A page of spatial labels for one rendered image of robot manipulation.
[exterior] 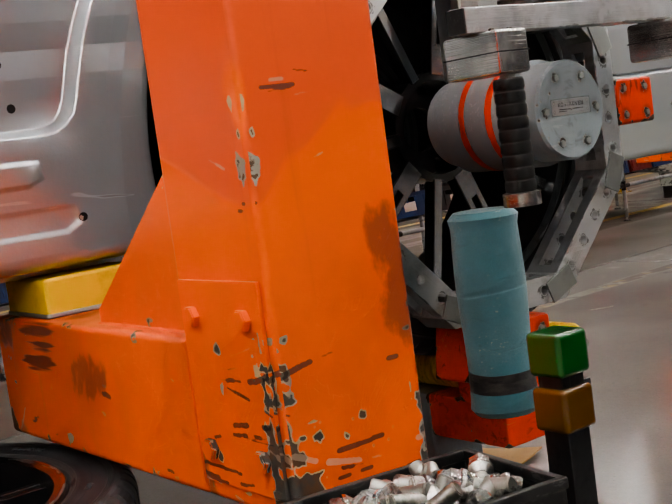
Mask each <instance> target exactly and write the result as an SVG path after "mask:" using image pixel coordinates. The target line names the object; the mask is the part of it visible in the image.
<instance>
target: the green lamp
mask: <svg viewBox="0 0 672 504"><path fill-rule="evenodd" d="M526 341H527V349H528V357H529V365H530V372H531V374H532V375H533V376H539V377H548V378H557V379H564V378H567V377H569V376H572V375H575V374H578V373H581V372H584V371H587V370H588V369H589V358H588V350H587V341H586V332H585V330H584V328H582V327H571V326H555V325H553V326H550V327H547V328H544V329H540V330H537V331H534V332H530V333H528V334H527V336H526Z"/></svg>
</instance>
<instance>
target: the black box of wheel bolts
mask: <svg viewBox="0 0 672 504"><path fill-rule="evenodd" d="M567 488H569V483H568V478H567V477H566V476H562V475H559V474H556V473H552V472H549V471H545V470H542V469H538V468H535V467H532V466H528V465H525V464H521V463H518V462H514V461H511V460H507V459H504V458H501V457H497V456H494V455H490V454H487V453H483V452H480V451H477V450H473V449H470V448H466V447H464V448H461V449H457V450H454V451H451V452H448V453H444V454H441V455H438V456H434V457H431V458H428V459H425V460H421V461H420V460H416V461H414V462H412V463H411V464H408V465H405V466H402V467H398V468H395V469H392V470H389V471H385V472H382V473H379V474H376V475H372V476H369V477H366V478H362V479H359V480H356V481H353V482H349V483H346V484H343V485H340V486H336V487H333V488H330V489H326V490H323V491H320V492H317V493H313V494H310V495H307V496H304V497H300V498H297V499H294V500H290V501H287V502H284V503H281V504H568V500H567V492H566V489H567Z"/></svg>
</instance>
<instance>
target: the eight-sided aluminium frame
mask: <svg viewBox="0 0 672 504"><path fill-rule="evenodd" d="M386 1H387V0H368V4H369V12H370V20H371V26H372V25H373V23H374V21H375V20H376V18H377V16H378V15H379V13H380V11H381V10H382V8H383V6H384V5H385V3H386ZM549 32H550V33H551V35H552V36H553V37H554V38H555V39H556V41H557V42H558V43H559V44H560V47H561V49H562V55H563V59H569V60H573V61H576V62H578V63H580V64H581V65H582V66H584V67H585V68H586V69H587V70H588V71H589V73H590V74H591V75H592V77H593V79H594V80H595V82H596V84H597V86H598V89H599V92H600V96H601V100H602V108H603V119H602V126H601V130H600V134H599V136H598V139H597V141H596V143H595V145H594V146H593V148H592V149H591V150H590V151H589V152H588V153H587V154H586V155H585V156H583V157H581V158H579V159H575V173H574V176H573V178H572V180H571V182H570V184H569V186H568V188H567V190H566V192H565V194H564V196H563V198H562V200H561V202H560V205H559V207H558V209H557V211H556V213H555V215H554V217H553V219H552V221H551V223H550V225H549V227H548V229H547V231H546V233H545V235H544V237H543V239H542V241H541V243H540V245H539V247H538V250H537V252H536V254H535V256H534V258H533V260H532V262H531V264H530V266H529V268H528V270H527V272H525V275H526V283H527V292H528V304H529V308H532V307H536V306H539V305H543V304H546V303H556V302H557V301H558V300H560V299H564V298H566V297H567V296H568V294H569V292H570V290H571V288H572V286H573V285H575V284H576V283H577V281H576V277H577V275H578V273H579V271H580V269H581V267H582V264H583V262H584V260H585V258H586V256H587V254H588V252H589V249H590V247H591V245H592V243H593V241H594V239H595V237H596V235H597V232H598V230H599V228H600V226H601V224H602V222H603V220H604V218H605V215H606V213H607V211H608V209H609V207H610V205H611V203H612V201H613V198H614V196H615V194H616V192H619V191H620V184H621V181H622V179H623V177H624V171H623V163H624V156H622V153H621V144H620V135H619V126H618V117H617V108H616V99H615V90H614V81H613V72H612V63H611V54H610V49H611V48H612V45H611V43H610V40H609V37H608V29H607V27H606V26H604V27H601V26H595V27H582V28H569V29H557V30H552V31H549ZM400 247H401V254H402V262H403V270H404V277H405V285H406V292H407V300H408V307H409V312H410V313H411V314H412V317H413V318H416V319H418V320H419V321H420V322H421V323H422V324H423V325H425V326H426V327H430V328H444V329H459V328H462V326H461V320H460V314H459V308H458V302H457V296H456V291H452V290H451V289H450V288H449V287H448V286H447V285H446V284H445V283H444V282H443V281H442V280H441V279H440V278H439V277H437V276H436V275H435V274H434V273H433V272H432V271H431V270H430V269H429V268H428V267H427V266H426V265H425V264H424V263H422V262H421V261H420V260H419V259H418V258H417V257H416V256H415V255H414V254H413V253H412V252H411V251H410V250H409V249H407V248H406V247H405V246H404V245H403V244H402V243H401V242H400Z"/></svg>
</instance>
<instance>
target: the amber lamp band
mask: <svg viewBox="0 0 672 504"><path fill-rule="evenodd" d="M533 398H534V406H535V414H536V423H537V427H538V429H539V430H542V431H548V432H555V433H561V434H572V433H574V432H577V431H579V430H582V429H585V428H587V427H590V426H592V425H594V424H595V422H596V418H595V409H594V401H593V392H592V386H591V384H590V383H588V382H584V383H582V384H579V385H576V386H573V387H570V388H568V389H564V390H558V389H550V388H542V387H539V386H538V387H536V388H534V390H533Z"/></svg>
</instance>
